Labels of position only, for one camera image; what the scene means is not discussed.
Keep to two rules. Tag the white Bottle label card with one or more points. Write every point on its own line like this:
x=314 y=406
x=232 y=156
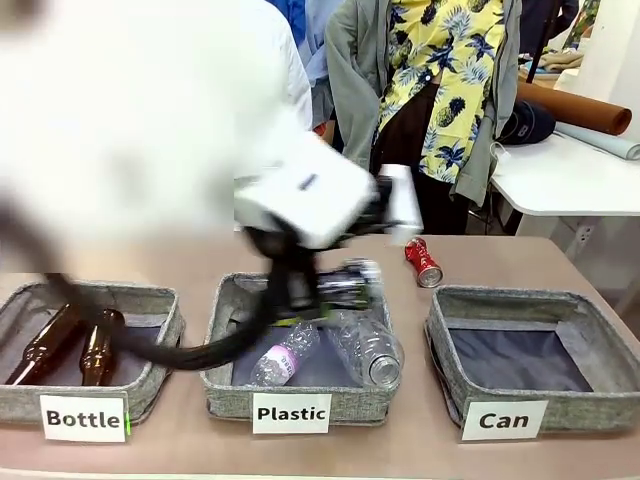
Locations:
x=82 y=417

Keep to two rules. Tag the beige folded cloth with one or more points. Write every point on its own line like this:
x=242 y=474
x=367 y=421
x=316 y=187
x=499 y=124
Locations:
x=560 y=62

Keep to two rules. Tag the dark navy cap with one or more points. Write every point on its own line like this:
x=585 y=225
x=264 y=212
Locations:
x=530 y=125

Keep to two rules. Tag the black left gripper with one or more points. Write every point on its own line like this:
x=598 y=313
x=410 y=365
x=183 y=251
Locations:
x=297 y=282

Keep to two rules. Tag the brown paper roll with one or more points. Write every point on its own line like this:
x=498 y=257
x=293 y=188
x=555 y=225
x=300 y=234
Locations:
x=575 y=105

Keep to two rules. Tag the white side table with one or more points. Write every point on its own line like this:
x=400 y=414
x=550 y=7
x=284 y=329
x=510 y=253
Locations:
x=565 y=185

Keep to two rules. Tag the crushed black silver can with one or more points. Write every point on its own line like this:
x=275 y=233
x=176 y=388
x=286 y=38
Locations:
x=350 y=285

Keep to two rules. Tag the crushed red can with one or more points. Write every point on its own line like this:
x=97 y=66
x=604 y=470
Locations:
x=424 y=262

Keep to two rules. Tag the person in yellow pineapple shirt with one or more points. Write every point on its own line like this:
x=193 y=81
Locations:
x=440 y=100

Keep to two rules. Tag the white Can label card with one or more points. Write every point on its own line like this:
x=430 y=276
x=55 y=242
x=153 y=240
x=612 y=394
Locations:
x=504 y=420

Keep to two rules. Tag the person in blue shirt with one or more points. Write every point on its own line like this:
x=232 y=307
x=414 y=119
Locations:
x=312 y=60

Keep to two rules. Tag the grey fabric basket Plastic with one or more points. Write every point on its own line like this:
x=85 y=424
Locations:
x=300 y=400

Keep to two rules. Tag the brown glass bottle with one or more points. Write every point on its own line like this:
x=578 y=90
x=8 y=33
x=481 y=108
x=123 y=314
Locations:
x=102 y=345
x=40 y=345

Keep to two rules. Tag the white power outlet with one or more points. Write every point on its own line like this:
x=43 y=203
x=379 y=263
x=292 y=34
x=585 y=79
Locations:
x=585 y=233

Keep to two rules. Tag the white Plastic label card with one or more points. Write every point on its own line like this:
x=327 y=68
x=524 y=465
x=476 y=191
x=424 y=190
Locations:
x=291 y=413

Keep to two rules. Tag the large clear plastic bottle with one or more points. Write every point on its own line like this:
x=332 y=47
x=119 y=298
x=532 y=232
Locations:
x=372 y=350

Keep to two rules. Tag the grey fabric basket Can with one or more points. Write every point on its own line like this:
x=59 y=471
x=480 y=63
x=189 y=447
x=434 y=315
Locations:
x=575 y=405

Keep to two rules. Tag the grey fabric basket Bottle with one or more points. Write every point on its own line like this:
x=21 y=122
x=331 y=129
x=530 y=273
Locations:
x=100 y=400

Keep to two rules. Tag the light blue paper roll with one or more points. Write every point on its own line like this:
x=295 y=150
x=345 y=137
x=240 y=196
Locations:
x=600 y=140

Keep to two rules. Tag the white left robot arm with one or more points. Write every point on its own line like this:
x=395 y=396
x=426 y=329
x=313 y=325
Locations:
x=125 y=125

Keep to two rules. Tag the small clear pink-label plastic bottle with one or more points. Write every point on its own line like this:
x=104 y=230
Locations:
x=282 y=357

